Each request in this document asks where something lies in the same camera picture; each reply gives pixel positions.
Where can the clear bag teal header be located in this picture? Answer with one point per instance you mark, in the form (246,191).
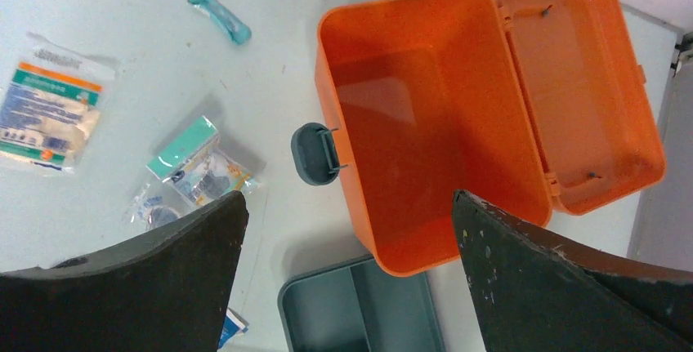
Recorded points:
(195,165)

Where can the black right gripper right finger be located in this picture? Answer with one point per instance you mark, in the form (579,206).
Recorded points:
(535,290)

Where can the blue white wipe sachet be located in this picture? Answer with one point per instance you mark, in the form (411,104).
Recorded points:
(233,326)

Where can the clear bag tape roll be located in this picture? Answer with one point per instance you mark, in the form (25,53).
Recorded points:
(156,204)

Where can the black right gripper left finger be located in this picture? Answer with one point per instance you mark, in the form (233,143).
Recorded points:
(164,290)

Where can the large bandage packet orange green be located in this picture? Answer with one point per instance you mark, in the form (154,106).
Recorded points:
(52,104)

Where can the dark teal divider tray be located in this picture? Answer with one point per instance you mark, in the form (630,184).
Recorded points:
(357,306)

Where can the small teal tube packet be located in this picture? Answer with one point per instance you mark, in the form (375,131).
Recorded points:
(232,26)

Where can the orange plastic medicine box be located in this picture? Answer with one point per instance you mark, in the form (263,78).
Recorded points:
(537,106)

